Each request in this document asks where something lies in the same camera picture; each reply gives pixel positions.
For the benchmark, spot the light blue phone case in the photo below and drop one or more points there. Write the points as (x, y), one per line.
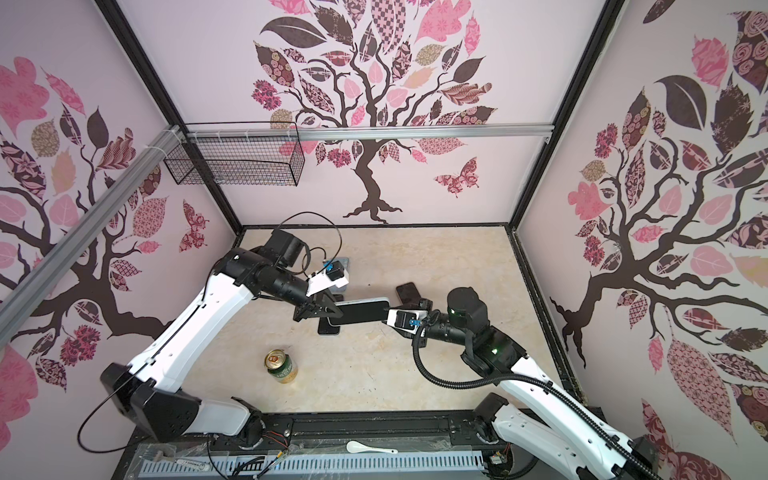
(338, 272)

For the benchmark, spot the phone with pink case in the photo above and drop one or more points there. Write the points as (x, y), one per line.
(409, 295)

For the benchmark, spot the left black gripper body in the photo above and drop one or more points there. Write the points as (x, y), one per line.
(312, 303)

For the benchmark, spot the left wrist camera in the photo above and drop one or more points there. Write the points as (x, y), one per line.
(318, 282)

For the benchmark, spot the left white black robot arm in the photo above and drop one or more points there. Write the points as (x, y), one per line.
(148, 391)

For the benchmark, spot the white plastic spoon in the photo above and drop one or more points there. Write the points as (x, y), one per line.
(356, 447)

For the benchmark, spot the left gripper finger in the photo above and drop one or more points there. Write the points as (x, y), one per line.
(325, 299)
(314, 311)

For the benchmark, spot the left aluminium wall rail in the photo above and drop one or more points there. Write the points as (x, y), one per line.
(18, 307)

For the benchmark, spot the black smartphone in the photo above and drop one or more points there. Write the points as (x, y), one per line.
(326, 328)

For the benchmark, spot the green gold drink can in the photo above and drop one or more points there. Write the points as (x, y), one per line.
(280, 366)

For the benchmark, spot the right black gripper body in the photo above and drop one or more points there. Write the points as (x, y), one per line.
(434, 320)

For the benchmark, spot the phone with white case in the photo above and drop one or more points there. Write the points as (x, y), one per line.
(361, 311)

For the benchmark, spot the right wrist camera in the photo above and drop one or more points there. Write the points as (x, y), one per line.
(405, 320)

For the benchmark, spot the aluminium wall rail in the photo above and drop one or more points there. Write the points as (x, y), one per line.
(18, 307)
(369, 132)

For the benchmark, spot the white slotted cable duct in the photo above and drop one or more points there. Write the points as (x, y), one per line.
(322, 465)

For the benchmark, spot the back aluminium wall rail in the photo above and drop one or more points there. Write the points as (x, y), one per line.
(369, 132)

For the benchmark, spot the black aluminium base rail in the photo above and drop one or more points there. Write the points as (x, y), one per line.
(460, 428)

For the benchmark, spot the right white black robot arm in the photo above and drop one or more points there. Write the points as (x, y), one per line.
(561, 432)

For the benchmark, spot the black wire basket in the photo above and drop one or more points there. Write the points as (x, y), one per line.
(260, 153)

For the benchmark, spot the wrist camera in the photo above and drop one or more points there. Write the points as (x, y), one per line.
(405, 320)
(318, 282)

